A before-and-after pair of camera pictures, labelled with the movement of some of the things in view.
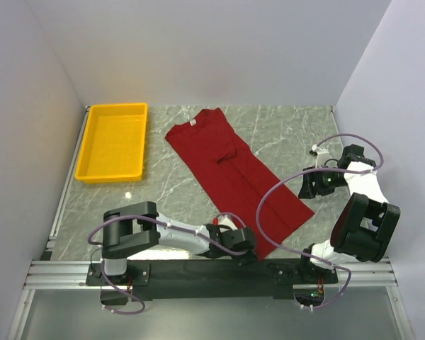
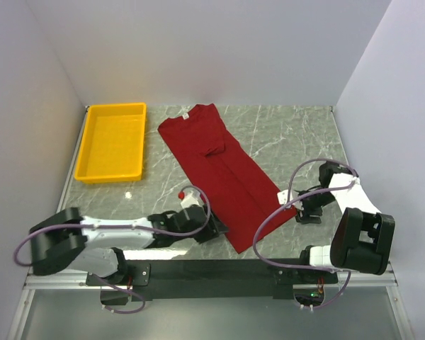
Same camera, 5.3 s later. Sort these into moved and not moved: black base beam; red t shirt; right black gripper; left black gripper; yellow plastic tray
Moved: left black gripper; red t shirt; right black gripper
Not moved: black base beam; yellow plastic tray
